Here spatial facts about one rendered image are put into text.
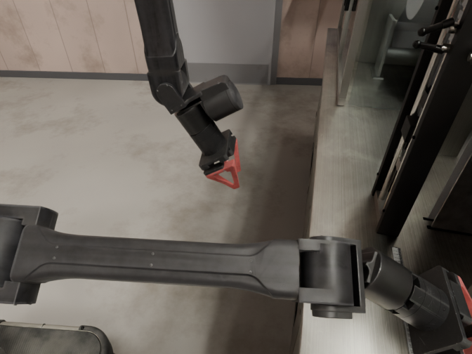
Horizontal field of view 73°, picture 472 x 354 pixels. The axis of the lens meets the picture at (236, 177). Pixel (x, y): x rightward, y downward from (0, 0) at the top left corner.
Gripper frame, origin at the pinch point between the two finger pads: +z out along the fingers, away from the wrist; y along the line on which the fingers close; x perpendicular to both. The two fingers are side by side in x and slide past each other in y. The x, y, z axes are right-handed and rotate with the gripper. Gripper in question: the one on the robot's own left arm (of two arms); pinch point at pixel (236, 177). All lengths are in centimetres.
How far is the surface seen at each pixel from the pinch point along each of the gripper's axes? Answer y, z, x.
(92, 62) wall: 307, -19, 207
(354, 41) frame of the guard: 68, 9, -39
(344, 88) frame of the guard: 68, 25, -30
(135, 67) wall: 307, 10, 165
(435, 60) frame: 8.3, -2.3, -44.8
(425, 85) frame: 8.3, 2.0, -42.5
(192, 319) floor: 19, 80, 71
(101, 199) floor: 99, 42, 138
